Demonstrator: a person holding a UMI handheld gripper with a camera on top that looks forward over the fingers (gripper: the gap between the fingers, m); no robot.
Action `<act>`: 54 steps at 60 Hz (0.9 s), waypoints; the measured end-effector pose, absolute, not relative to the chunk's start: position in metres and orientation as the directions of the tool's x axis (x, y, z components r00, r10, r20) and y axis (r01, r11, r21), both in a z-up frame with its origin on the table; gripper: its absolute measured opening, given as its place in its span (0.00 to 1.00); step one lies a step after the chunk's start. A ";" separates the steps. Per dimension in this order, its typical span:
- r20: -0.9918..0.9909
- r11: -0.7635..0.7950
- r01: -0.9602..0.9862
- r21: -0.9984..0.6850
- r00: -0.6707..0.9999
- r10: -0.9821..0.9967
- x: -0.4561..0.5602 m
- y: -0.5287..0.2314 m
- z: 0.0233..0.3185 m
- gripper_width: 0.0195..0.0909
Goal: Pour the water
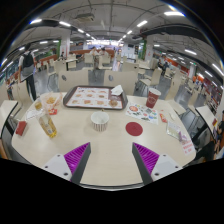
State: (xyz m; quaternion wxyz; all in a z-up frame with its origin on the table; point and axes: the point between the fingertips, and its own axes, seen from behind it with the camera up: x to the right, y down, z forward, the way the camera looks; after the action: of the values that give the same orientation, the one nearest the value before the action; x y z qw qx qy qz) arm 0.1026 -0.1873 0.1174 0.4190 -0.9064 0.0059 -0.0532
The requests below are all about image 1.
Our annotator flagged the red paper drink cup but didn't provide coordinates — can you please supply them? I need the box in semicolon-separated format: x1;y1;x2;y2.
145;87;162;109

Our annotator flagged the flat round red coaster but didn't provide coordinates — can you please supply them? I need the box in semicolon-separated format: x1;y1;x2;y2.
125;121;144;137

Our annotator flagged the red paper packet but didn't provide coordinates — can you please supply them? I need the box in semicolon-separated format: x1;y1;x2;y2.
15;120;28;137

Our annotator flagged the person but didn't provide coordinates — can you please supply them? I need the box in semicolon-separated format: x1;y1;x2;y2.
159;59;169;77
213;111;224;158
18;49;38;101

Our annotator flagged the beige black-edged neighbour table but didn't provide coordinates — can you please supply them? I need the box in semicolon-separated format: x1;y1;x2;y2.
0;99;19;134
195;105;218;128

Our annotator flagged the group of ceiling lights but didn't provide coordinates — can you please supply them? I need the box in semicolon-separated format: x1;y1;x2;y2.
1;9;224;78

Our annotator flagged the brown food tray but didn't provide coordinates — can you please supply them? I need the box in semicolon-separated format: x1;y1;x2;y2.
62;85;129;111

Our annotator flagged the beige chair with oval hole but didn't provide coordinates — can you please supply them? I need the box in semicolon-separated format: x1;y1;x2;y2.
103;69;139;96
58;69;90;93

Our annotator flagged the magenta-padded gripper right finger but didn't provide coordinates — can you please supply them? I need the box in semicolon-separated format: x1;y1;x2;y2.
131;142;183;186

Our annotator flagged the pink printed table notice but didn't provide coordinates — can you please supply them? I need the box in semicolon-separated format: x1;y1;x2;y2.
179;134;197;156

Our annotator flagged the pale green wipes pack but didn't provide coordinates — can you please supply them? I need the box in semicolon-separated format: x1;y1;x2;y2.
166;120;183;139

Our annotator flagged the white crumpled napkin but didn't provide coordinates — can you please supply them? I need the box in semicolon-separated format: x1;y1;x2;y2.
110;84;125;97

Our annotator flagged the clear bottle with yellow drink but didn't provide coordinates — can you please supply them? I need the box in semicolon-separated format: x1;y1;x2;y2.
33;98;58;139

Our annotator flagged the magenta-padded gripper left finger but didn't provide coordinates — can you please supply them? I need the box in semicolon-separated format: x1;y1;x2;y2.
42;142;92;186

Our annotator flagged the ceiling air conditioner unit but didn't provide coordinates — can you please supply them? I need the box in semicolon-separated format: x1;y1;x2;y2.
73;12;96;24

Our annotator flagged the clear bag of fried food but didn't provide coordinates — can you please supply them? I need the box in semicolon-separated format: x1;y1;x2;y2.
40;92;64;113

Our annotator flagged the colourful printed leaflet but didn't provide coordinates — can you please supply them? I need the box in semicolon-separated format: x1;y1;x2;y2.
125;101;160;126

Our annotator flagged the white red-dotted paper cup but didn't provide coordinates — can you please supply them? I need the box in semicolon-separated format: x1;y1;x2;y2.
90;110;110;132

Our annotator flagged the group of beige chairs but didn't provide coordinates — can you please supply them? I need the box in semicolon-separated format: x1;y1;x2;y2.
36;53;214;111

